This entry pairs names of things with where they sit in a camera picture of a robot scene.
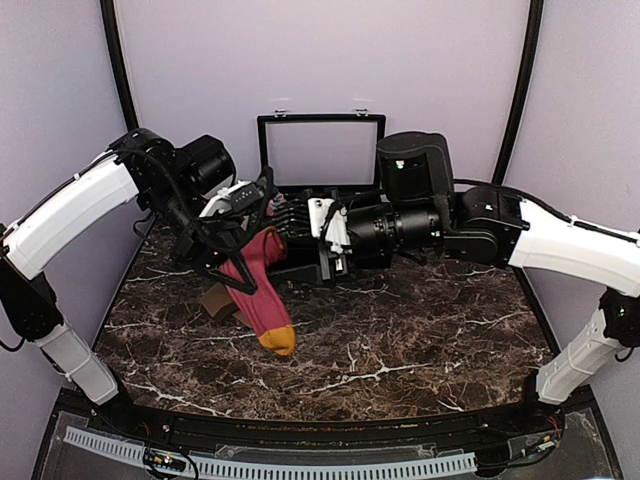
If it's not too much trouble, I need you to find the black compartment storage box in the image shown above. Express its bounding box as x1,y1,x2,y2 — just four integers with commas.
256,110,386,195

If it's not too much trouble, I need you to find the black right corner post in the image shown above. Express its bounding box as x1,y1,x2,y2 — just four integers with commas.
491,0,545,185

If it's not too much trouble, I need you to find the black left corner post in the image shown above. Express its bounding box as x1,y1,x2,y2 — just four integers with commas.
99,0,139,131

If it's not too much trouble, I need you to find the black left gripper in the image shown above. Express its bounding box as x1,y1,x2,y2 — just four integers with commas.
145,178,264,294

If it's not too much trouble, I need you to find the white perforated front rail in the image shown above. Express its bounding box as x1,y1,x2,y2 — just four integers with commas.
63,426,478,480

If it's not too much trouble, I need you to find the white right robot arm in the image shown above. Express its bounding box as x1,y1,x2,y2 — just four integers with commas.
270,131,639,434

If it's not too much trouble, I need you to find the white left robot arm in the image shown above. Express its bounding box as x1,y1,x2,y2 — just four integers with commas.
1,128,275,436

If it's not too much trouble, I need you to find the brown sock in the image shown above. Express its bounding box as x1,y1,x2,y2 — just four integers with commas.
200,283,239,321

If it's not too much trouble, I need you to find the black corner post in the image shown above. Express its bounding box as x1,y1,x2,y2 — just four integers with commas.
99,0,139,131
491,0,545,185

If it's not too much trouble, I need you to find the magenta striped sock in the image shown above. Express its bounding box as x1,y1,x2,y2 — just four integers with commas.
226,227,296,356

